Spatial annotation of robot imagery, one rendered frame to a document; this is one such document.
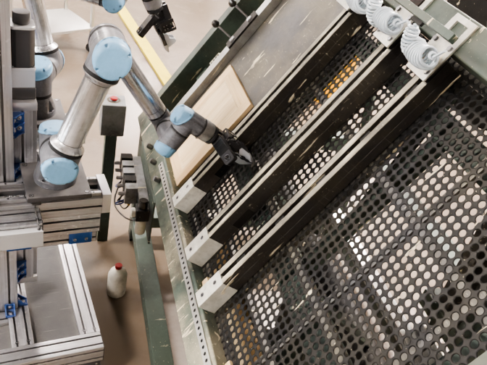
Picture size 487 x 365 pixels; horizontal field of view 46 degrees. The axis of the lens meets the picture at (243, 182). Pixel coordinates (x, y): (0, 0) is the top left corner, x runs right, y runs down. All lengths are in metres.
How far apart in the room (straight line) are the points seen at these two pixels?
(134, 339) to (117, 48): 1.68
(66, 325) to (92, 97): 1.28
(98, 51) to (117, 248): 1.90
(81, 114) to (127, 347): 1.45
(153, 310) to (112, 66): 1.48
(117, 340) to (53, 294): 0.40
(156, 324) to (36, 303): 0.56
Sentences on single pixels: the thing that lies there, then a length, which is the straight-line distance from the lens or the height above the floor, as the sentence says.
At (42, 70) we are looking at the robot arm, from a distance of 2.47.
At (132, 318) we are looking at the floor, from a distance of 3.09.
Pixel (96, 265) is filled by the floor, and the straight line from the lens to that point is 3.34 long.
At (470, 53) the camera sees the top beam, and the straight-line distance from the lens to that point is 1.60.
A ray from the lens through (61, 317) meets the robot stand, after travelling 2.81.
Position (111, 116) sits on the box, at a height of 0.87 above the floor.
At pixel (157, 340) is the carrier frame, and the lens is 2.78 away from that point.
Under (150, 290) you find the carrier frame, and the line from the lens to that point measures 2.98.
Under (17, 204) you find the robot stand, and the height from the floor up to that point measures 0.98.
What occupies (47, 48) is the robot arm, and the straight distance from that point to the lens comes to 2.58.
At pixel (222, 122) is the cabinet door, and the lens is 2.43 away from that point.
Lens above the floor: 2.33
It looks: 34 degrees down
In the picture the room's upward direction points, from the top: 14 degrees clockwise
